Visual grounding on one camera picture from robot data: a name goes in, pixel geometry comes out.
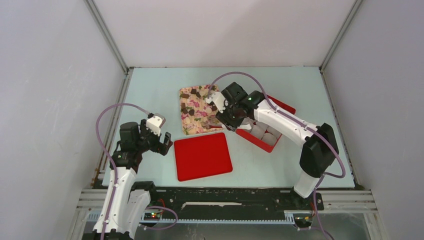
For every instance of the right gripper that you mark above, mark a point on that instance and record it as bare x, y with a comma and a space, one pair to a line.
224, 118

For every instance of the floral tray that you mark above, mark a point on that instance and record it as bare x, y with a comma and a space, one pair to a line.
194, 109

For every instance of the red box lid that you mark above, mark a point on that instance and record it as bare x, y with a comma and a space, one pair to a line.
202, 156

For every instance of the metal tongs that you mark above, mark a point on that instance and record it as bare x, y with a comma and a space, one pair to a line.
211, 125

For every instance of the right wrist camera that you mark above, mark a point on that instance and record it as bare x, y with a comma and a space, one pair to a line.
218, 100

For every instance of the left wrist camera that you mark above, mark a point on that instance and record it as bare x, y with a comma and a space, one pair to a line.
154, 123

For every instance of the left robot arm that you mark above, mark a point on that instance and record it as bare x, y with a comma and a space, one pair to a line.
126, 199

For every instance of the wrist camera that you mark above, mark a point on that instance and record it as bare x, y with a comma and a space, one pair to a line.
218, 100
154, 123

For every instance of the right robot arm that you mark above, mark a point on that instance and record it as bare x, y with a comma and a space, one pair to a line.
318, 143

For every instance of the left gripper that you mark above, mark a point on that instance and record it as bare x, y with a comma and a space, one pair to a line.
159, 147

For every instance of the red chocolate box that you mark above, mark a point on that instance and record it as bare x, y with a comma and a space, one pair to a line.
261, 135

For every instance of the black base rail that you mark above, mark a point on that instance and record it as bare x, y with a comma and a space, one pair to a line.
232, 204

